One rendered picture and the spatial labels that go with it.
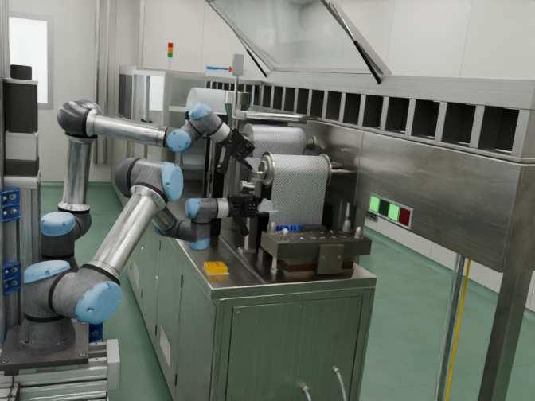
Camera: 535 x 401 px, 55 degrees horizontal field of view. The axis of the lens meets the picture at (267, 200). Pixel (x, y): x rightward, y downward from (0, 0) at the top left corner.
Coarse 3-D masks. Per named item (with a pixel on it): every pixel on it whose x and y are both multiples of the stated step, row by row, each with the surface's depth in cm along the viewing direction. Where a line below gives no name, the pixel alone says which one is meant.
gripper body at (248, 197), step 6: (228, 198) 196; (234, 198) 194; (240, 198) 194; (246, 198) 194; (252, 198) 196; (258, 198) 195; (234, 204) 195; (240, 204) 196; (246, 204) 194; (252, 204) 196; (234, 210) 195; (240, 210) 196; (246, 210) 195; (252, 210) 197; (228, 216) 194; (246, 216) 196
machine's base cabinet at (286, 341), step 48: (144, 240) 313; (144, 288) 314; (192, 288) 207; (192, 336) 207; (240, 336) 181; (288, 336) 189; (336, 336) 197; (192, 384) 207; (240, 384) 186; (288, 384) 194; (336, 384) 203
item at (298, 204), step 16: (272, 192) 201; (288, 192) 203; (304, 192) 206; (320, 192) 209; (288, 208) 205; (304, 208) 208; (320, 208) 211; (288, 224) 207; (304, 224) 210; (320, 224) 212
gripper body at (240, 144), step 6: (234, 132) 194; (228, 138) 192; (234, 138) 196; (240, 138) 196; (246, 138) 195; (222, 144) 193; (234, 144) 196; (240, 144) 196; (246, 144) 196; (234, 150) 196; (240, 150) 195; (246, 150) 197; (252, 150) 197; (234, 156) 195; (240, 156) 196; (246, 156) 198
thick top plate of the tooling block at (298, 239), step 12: (264, 240) 196; (276, 240) 188; (300, 240) 190; (312, 240) 192; (324, 240) 193; (336, 240) 195; (348, 240) 196; (360, 240) 198; (276, 252) 185; (288, 252) 187; (300, 252) 189; (312, 252) 191; (348, 252) 197; (360, 252) 199
